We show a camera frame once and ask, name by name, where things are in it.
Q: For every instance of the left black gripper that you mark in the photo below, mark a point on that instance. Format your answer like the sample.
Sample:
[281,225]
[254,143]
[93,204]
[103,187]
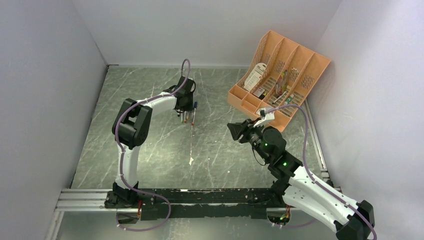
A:
[190,107]

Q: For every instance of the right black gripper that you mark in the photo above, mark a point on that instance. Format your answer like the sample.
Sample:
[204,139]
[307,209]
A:
[245,128]

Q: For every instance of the white pen diagonal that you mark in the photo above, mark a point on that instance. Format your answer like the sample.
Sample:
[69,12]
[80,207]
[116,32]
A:
[195,106]

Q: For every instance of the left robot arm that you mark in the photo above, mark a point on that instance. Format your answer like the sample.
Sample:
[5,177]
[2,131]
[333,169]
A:
[131,128]

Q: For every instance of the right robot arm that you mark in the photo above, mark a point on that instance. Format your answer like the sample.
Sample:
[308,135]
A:
[297,187]

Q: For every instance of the markers in organizer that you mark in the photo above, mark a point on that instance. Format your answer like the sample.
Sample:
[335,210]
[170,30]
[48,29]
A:
[279,94]

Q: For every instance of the white product card package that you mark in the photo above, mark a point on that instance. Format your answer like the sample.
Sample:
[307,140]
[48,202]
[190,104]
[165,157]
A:
[254,76]

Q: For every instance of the orange plastic desk organizer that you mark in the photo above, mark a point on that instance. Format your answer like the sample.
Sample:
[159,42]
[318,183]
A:
[279,53]

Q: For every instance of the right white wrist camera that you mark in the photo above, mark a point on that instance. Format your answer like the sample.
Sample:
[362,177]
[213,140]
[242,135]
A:
[266,115]

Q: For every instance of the aluminium rail frame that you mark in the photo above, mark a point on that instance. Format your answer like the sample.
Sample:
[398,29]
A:
[83,200]

